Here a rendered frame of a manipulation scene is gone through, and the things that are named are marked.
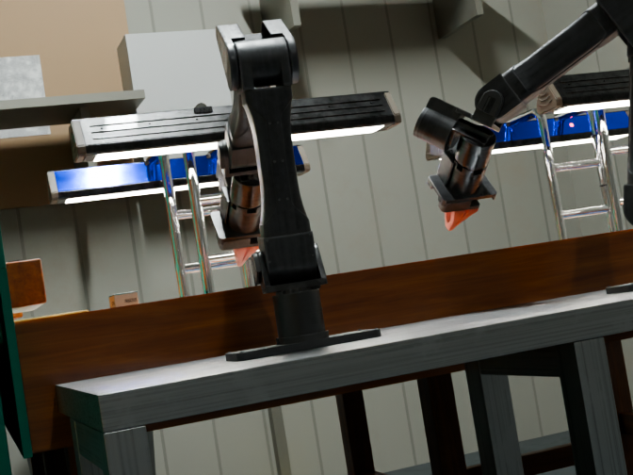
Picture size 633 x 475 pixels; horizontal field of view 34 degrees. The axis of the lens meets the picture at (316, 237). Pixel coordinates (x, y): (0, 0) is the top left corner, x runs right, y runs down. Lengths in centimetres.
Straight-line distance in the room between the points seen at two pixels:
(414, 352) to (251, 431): 286
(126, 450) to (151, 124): 90
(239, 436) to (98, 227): 96
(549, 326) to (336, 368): 28
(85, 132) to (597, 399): 101
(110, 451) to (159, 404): 7
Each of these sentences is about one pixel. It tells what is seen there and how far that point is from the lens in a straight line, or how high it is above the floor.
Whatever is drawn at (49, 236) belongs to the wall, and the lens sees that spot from 392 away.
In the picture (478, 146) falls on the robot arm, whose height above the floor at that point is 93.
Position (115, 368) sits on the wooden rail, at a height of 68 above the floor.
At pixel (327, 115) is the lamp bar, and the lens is 198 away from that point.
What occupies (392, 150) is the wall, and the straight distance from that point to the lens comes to 433.
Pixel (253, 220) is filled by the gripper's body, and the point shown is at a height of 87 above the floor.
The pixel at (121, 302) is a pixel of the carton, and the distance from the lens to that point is 157.
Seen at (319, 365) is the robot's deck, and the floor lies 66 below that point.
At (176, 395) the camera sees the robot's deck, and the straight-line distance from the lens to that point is 112.
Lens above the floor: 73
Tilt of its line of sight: 3 degrees up
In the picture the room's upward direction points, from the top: 9 degrees counter-clockwise
